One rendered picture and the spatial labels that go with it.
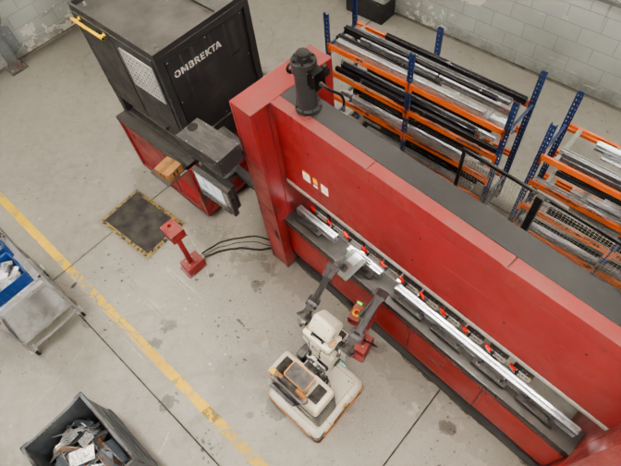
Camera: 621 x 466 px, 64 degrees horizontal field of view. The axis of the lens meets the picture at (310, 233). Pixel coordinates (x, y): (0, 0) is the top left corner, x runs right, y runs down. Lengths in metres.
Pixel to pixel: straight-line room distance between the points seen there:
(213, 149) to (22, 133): 4.60
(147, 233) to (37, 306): 1.40
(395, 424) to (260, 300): 1.84
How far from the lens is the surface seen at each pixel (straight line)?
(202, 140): 4.15
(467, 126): 5.28
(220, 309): 5.47
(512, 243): 3.09
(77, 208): 6.88
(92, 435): 4.82
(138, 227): 6.32
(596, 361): 3.26
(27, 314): 5.94
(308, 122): 3.60
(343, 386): 4.72
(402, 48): 5.57
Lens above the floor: 4.84
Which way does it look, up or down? 57 degrees down
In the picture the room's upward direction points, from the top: 9 degrees counter-clockwise
